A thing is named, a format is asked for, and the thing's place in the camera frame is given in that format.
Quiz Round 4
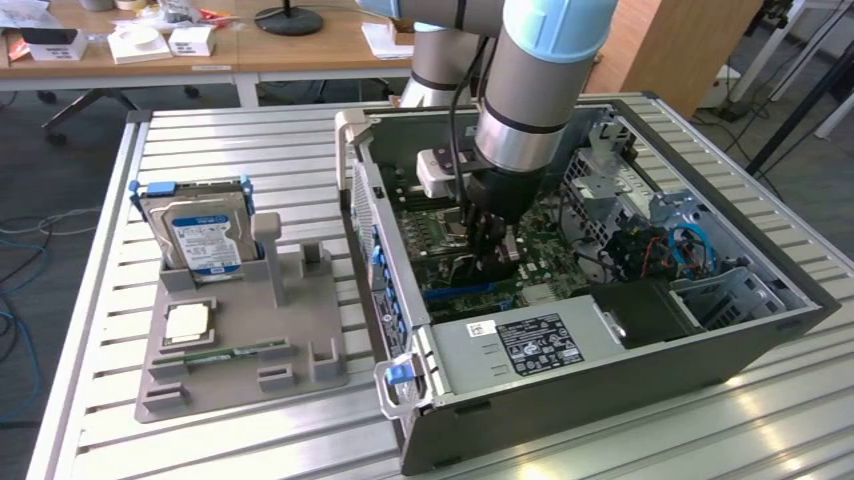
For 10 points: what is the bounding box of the GPU card with metal bracket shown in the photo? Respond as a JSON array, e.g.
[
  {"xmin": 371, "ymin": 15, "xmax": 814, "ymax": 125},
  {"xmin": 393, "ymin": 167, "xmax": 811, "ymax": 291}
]
[{"xmin": 425, "ymin": 232, "xmax": 526, "ymax": 301}]

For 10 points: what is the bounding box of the red black twisted wire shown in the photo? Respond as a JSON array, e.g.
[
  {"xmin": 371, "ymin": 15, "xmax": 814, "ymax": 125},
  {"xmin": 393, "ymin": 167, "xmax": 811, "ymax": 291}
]
[{"xmin": 639, "ymin": 234, "xmax": 670, "ymax": 280}]

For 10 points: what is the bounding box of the hard disk with blue label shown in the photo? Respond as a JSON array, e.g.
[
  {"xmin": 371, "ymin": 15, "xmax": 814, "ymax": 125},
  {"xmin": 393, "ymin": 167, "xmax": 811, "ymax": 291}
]
[{"xmin": 129, "ymin": 177, "xmax": 265, "ymax": 281}]

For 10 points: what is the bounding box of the black power connector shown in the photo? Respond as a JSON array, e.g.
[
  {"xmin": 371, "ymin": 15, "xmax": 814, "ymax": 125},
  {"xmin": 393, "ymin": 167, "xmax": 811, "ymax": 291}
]
[{"xmin": 610, "ymin": 219, "xmax": 672, "ymax": 274}]

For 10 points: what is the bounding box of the black chair base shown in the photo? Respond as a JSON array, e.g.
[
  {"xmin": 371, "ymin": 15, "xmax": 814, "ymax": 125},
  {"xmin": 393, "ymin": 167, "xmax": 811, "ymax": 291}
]
[{"xmin": 36, "ymin": 88, "xmax": 201, "ymax": 147}]

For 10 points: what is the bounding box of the small white box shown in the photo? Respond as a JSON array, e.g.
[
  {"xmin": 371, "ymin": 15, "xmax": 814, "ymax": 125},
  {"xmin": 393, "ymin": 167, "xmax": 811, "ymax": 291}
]
[{"xmin": 167, "ymin": 25, "xmax": 216, "ymax": 57}]

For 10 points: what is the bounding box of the silver CPU chip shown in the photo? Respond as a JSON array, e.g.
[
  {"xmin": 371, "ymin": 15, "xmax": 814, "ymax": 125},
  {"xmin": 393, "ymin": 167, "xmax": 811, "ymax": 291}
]
[{"xmin": 163, "ymin": 304, "xmax": 215, "ymax": 344}]

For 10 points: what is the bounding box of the CPU socket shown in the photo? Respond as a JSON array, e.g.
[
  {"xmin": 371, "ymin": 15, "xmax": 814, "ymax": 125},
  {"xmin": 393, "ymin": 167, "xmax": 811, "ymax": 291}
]
[{"xmin": 432, "ymin": 207, "xmax": 468, "ymax": 241}]

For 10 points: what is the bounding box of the white cardboard box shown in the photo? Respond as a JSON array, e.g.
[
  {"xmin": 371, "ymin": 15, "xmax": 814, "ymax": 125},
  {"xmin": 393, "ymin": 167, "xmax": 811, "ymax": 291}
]
[{"xmin": 359, "ymin": 19, "xmax": 419, "ymax": 61}]

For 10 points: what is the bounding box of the white floor cable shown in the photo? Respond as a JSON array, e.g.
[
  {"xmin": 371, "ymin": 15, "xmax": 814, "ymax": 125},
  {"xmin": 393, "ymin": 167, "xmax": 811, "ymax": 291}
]
[{"xmin": 0, "ymin": 207, "xmax": 101, "ymax": 237}]

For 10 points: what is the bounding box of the silver disk bay frame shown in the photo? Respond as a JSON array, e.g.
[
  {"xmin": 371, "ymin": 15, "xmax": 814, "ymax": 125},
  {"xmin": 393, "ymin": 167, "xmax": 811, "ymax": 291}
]
[{"xmin": 668, "ymin": 267, "xmax": 792, "ymax": 332}]

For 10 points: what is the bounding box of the blue floor cable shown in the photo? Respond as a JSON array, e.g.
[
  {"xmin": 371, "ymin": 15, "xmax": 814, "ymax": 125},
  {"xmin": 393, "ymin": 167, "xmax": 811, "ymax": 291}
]
[{"xmin": 0, "ymin": 234, "xmax": 52, "ymax": 426}]

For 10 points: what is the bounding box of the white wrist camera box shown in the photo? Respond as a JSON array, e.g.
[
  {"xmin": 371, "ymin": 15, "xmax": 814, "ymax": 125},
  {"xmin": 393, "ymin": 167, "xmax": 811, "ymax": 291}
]
[{"xmin": 413, "ymin": 145, "xmax": 492, "ymax": 199}]

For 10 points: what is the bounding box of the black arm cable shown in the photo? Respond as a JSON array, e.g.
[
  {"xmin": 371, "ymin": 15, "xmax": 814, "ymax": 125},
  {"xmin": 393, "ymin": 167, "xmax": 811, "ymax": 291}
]
[{"xmin": 447, "ymin": 29, "xmax": 499, "ymax": 211}]

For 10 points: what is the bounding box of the metal disk bay cage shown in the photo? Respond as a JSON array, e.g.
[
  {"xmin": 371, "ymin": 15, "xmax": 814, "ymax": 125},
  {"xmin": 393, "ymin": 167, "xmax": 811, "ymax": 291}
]
[{"xmin": 560, "ymin": 145, "xmax": 710, "ymax": 239}]

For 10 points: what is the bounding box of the white box with tape roll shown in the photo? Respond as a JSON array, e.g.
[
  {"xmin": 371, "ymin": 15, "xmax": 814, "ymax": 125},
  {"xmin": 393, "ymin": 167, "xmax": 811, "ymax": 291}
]
[{"xmin": 105, "ymin": 24, "xmax": 175, "ymax": 65}]

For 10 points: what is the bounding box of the open black PC case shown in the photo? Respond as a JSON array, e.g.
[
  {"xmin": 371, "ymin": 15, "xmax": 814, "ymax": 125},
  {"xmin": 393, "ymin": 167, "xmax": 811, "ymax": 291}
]
[{"xmin": 336, "ymin": 97, "xmax": 843, "ymax": 477}]

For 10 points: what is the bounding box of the grey parts rack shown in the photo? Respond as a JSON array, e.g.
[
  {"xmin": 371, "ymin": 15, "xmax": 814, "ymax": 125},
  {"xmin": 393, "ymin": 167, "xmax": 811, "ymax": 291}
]
[{"xmin": 133, "ymin": 212, "xmax": 352, "ymax": 425}]

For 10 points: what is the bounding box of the silver chipset heatsink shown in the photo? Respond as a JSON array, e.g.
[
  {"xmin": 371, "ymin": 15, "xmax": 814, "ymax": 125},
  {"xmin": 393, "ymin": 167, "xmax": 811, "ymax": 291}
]
[{"xmin": 519, "ymin": 285, "xmax": 568, "ymax": 304}]

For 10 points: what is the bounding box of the white box with black label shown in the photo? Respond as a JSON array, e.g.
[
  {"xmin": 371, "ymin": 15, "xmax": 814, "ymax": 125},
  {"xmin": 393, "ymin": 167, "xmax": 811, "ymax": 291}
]
[{"xmin": 25, "ymin": 28, "xmax": 89, "ymax": 62}]

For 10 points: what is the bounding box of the blue expansion slot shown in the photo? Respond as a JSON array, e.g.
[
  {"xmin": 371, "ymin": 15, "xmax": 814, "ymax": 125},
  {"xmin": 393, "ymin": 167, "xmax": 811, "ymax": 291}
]
[{"xmin": 424, "ymin": 283, "xmax": 499, "ymax": 301}]

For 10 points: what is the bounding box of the wooden desk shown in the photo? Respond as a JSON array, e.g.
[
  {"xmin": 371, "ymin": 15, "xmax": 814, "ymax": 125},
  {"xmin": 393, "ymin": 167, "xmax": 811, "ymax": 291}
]
[
  {"xmin": 0, "ymin": 0, "xmax": 241, "ymax": 94},
  {"xmin": 236, "ymin": 0, "xmax": 602, "ymax": 109}
]

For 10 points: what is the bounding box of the black round lamp base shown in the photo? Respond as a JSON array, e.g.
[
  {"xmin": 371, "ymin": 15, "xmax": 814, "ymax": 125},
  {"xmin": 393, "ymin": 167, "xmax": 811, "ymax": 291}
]
[{"xmin": 252, "ymin": 0, "xmax": 327, "ymax": 37}]

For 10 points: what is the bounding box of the black stand pole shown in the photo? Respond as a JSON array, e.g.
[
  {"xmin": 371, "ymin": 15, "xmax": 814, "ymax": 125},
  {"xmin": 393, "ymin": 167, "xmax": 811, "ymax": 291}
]
[{"xmin": 744, "ymin": 47, "xmax": 854, "ymax": 176}]

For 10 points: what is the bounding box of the green motherboard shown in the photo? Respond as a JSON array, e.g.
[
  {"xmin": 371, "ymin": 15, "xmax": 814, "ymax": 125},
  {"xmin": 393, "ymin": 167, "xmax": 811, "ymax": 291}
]
[{"xmin": 392, "ymin": 179, "xmax": 595, "ymax": 324}]

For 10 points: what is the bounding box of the blue disk wire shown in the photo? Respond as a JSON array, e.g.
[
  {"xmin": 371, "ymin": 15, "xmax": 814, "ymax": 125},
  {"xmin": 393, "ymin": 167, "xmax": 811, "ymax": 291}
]
[{"xmin": 670, "ymin": 222, "xmax": 719, "ymax": 279}]

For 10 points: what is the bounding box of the green RAM stick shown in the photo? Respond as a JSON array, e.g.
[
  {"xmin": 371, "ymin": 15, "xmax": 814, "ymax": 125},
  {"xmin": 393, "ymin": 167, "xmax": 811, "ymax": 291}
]
[{"xmin": 151, "ymin": 341, "xmax": 281, "ymax": 365}]

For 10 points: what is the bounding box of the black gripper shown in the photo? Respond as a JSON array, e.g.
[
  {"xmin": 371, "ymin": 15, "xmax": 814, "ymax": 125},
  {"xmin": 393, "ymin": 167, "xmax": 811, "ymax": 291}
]
[{"xmin": 464, "ymin": 166, "xmax": 546, "ymax": 227}]

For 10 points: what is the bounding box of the wooden cabinet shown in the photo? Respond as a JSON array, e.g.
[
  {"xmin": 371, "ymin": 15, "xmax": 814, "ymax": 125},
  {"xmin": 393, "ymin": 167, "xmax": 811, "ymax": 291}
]
[{"xmin": 583, "ymin": 0, "xmax": 766, "ymax": 121}]

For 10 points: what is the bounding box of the grey power supply unit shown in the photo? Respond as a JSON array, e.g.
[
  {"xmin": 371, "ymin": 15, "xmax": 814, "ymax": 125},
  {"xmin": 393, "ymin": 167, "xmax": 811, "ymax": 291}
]
[{"xmin": 425, "ymin": 294, "xmax": 632, "ymax": 396}]

